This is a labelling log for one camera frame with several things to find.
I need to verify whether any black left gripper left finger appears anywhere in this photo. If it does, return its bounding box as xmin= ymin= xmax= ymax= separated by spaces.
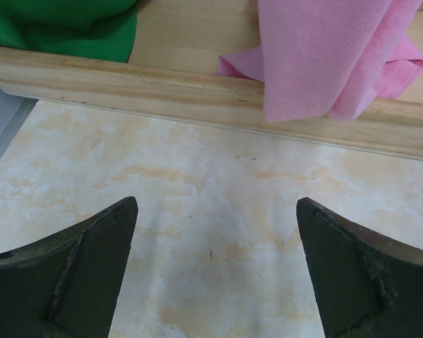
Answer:
xmin=0 ymin=196 xmax=138 ymax=337

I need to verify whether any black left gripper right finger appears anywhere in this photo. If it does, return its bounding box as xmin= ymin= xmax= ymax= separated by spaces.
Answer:
xmin=296 ymin=198 xmax=423 ymax=337

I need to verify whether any pink t-shirt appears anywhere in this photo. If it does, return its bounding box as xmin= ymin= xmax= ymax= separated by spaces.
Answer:
xmin=216 ymin=0 xmax=423 ymax=122

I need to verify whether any wooden clothes rack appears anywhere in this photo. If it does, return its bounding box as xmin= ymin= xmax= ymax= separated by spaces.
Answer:
xmin=0 ymin=1 xmax=423 ymax=160

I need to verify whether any green tank top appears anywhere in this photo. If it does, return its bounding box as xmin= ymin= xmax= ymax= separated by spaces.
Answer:
xmin=0 ymin=0 xmax=137 ymax=63

